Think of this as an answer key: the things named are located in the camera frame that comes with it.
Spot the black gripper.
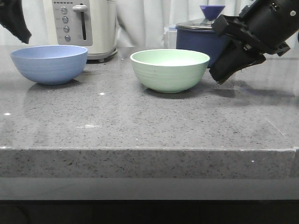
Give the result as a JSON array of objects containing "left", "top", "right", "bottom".
[{"left": 209, "top": 15, "right": 290, "bottom": 84}]

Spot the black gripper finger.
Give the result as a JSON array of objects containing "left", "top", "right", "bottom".
[{"left": 0, "top": 0, "right": 32, "bottom": 44}]

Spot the blue bowl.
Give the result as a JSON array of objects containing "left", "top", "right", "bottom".
[{"left": 10, "top": 45, "right": 88, "bottom": 85}]

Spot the green bowl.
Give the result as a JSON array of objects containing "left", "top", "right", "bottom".
[{"left": 130, "top": 49, "right": 210, "bottom": 93}]

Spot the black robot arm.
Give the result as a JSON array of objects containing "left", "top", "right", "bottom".
[{"left": 11, "top": 0, "right": 299, "bottom": 85}]

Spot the dark blue saucepan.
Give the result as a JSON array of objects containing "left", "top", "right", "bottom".
[{"left": 176, "top": 25, "right": 229, "bottom": 68}]

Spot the glass lid with blue knob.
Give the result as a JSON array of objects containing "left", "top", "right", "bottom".
[{"left": 176, "top": 5, "right": 225, "bottom": 30}]

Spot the clear plastic container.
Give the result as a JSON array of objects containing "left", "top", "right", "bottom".
[{"left": 164, "top": 24, "right": 177, "bottom": 49}]

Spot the cream toaster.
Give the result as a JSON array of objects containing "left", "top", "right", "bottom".
[{"left": 43, "top": 0, "right": 117, "bottom": 63}]

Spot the white curtain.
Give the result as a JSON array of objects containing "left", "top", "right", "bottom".
[{"left": 0, "top": 0, "right": 299, "bottom": 49}]

